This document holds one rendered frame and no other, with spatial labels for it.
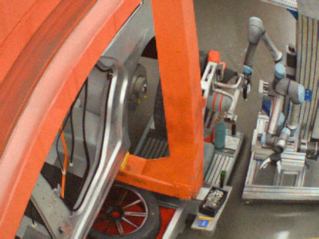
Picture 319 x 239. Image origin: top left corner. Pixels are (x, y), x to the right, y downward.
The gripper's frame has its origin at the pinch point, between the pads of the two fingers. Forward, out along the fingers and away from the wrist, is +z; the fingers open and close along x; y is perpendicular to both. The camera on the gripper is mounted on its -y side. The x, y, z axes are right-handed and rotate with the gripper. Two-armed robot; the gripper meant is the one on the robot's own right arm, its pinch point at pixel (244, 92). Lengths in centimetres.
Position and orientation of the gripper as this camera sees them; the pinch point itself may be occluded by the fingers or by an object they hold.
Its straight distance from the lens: 396.4
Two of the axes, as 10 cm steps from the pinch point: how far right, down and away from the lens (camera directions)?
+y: -0.8, -6.1, -7.9
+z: -2.8, 7.7, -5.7
